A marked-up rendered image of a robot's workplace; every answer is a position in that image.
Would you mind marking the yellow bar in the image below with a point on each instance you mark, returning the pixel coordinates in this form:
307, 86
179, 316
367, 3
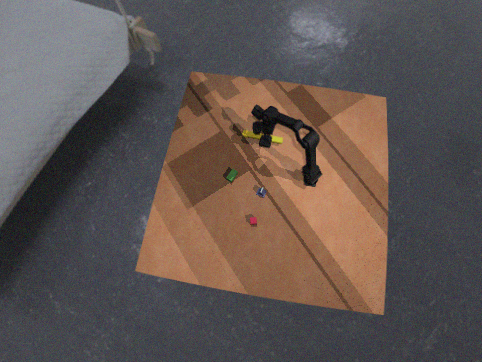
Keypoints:
251, 134

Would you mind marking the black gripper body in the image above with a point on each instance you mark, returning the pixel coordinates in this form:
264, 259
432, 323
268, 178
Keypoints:
266, 140

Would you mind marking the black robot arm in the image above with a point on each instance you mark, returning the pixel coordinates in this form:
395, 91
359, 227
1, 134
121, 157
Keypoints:
271, 117

